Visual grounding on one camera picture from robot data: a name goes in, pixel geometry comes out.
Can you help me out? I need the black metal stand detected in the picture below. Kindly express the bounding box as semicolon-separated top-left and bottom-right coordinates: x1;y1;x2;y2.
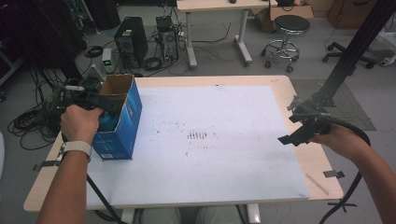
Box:
309;0;396;108

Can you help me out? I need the wooden desk with white legs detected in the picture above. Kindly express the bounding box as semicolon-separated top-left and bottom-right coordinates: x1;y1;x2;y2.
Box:
176;0;278;70

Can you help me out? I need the grey floor mat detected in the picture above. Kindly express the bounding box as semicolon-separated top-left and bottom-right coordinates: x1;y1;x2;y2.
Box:
290;77;377;132

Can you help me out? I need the black round stool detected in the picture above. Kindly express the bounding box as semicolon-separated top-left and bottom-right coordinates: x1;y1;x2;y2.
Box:
261;14;312;75

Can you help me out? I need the bundle of black cables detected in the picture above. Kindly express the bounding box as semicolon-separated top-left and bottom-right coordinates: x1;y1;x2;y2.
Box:
7;66;67;151

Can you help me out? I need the small white device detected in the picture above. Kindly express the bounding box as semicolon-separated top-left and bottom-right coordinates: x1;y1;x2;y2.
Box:
101;48;114;75

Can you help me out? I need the black cable coil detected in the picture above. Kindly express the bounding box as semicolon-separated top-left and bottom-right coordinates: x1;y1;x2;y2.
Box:
142;56;163;72
83;45;105;59

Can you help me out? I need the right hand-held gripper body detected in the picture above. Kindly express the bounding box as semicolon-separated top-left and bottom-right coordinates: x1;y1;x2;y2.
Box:
286;94;333;136

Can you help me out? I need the person's left hand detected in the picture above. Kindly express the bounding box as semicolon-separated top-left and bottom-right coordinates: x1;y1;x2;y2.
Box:
60;104;105;146

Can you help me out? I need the black curtain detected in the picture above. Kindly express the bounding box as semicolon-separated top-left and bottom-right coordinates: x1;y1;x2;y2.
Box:
0;0;89;80

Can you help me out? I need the wristwatch with white band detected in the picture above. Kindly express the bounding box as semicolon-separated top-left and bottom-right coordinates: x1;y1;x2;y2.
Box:
61;140;93;163

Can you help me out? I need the thin wooden stick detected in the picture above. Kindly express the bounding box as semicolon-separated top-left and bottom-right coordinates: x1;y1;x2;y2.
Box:
304;173;331;197

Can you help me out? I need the small black computer tower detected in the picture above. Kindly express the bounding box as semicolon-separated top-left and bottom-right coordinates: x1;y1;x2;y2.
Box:
155;15;180;64

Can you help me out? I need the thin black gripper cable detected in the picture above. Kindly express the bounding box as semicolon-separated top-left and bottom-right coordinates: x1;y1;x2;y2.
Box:
86;174;127;224

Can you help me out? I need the open brown cardboard box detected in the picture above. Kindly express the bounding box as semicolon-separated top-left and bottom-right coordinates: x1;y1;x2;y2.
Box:
253;3;315;34

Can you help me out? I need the closed brown cardboard box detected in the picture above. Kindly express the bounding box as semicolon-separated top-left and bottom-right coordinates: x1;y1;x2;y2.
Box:
326;0;379;31

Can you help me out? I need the person's right hand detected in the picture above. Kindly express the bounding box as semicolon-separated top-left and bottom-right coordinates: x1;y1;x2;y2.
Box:
310;122;366;161

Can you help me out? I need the black tape strip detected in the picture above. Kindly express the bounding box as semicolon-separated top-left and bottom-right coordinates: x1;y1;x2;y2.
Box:
32;160;64;172
322;169;346;179

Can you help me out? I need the white mat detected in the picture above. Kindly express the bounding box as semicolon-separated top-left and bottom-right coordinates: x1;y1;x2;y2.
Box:
86;85;311;210

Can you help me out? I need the black office chair base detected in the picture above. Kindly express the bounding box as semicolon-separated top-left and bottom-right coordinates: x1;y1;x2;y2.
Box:
321;41;378;70

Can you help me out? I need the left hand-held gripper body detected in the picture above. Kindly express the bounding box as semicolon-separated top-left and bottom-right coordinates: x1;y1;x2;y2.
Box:
55;77;106;111

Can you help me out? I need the large black computer tower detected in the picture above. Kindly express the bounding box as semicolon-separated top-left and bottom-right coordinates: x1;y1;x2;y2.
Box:
113;16;149;70

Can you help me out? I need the thick black gripper cable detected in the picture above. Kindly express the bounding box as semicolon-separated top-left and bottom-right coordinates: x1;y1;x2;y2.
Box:
318;115;372;224

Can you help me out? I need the blue cardboard box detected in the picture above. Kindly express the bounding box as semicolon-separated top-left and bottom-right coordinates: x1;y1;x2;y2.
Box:
92;74;144;161

